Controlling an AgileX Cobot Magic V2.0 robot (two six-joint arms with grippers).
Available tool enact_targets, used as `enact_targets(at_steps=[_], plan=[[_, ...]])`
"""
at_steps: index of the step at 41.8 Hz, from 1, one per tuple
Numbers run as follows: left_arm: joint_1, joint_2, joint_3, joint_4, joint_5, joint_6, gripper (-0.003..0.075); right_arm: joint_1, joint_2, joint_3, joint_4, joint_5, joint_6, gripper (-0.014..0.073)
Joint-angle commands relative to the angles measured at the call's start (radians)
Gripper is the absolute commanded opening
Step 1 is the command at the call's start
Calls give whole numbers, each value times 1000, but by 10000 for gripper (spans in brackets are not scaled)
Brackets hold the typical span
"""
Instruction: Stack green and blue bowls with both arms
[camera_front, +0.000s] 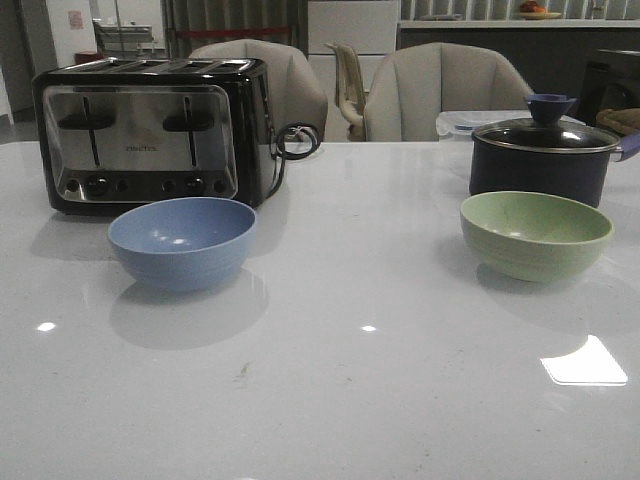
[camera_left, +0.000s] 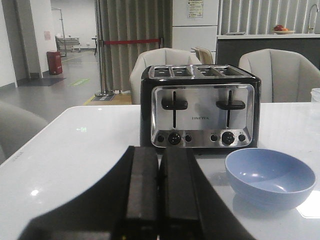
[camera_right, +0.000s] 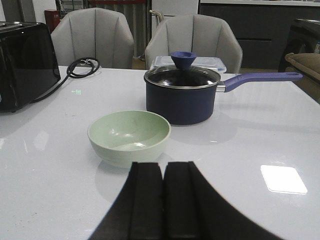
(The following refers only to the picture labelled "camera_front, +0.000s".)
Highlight blue bowl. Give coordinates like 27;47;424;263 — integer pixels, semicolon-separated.
107;197;257;292

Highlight green bowl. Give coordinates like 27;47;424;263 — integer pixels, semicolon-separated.
460;191;614;283

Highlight cream office chair background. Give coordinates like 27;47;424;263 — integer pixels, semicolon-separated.
325;43;367;142

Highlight beige chair left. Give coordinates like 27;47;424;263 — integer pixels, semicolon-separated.
189;39;328;141

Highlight beige chair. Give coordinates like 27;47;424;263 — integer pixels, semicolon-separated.
189;39;328;141
364;42;533;142

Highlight clear plastic container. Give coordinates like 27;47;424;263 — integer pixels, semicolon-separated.
436;110;595;151

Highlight beige chair right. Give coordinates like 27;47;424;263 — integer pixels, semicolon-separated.
364;42;533;142

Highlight white cabinet background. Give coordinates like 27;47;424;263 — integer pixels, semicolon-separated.
307;1;401;142

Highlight red barrier tape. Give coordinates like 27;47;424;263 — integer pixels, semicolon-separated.
175;26;292;38

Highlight black and silver toaster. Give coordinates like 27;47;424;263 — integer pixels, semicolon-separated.
32;58;279;216

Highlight glass pot lid blue knob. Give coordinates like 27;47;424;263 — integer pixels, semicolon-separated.
472;94;619;153

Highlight dark blue cooking pot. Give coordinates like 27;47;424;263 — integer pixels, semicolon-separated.
468;133;639;207

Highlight metal cart background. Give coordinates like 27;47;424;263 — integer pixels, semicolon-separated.
92;19;156;57

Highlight fruit plate on counter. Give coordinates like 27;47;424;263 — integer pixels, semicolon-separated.
517;0;562;20

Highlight tan oven mitt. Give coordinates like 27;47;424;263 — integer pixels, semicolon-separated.
596;107;640;136

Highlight black appliance right edge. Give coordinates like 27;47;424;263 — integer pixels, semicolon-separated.
577;49;639;125

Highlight black toaster power cord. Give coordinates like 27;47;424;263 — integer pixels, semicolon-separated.
263;123;322;200

